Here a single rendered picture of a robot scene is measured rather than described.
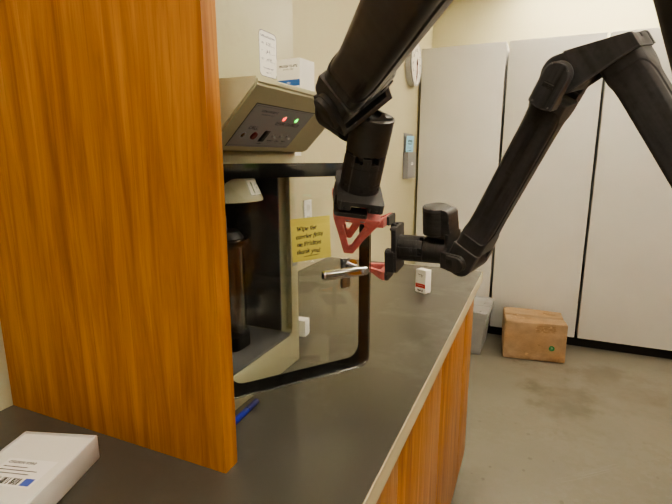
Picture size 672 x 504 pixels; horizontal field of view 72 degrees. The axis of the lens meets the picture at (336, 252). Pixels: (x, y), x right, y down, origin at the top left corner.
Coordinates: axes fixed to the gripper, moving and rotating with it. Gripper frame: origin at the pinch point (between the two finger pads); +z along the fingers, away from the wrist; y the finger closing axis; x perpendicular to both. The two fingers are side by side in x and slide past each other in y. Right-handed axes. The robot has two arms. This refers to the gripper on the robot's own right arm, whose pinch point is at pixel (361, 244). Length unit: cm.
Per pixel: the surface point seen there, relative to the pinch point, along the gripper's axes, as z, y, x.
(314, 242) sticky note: -0.8, 7.3, 24.9
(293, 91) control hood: 0.2, 32.6, 27.1
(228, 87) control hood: 5, 33, 38
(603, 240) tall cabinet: -78, -65, -266
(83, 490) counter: 19, -20, 62
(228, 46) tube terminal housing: 11.5, 40.2, 27.3
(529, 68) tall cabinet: -22, 52, -277
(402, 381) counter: -13.3, -25.3, 12.9
